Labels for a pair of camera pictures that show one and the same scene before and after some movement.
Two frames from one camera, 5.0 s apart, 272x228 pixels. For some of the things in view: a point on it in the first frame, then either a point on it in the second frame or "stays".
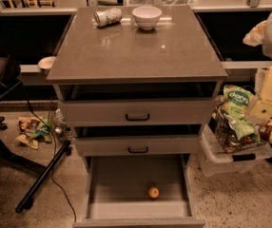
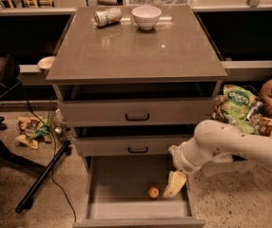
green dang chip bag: x=237 y=103 stays
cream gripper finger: x=255 y=36 to x=176 y=181
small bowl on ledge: x=46 y=62 stays
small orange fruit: x=153 y=193 stays
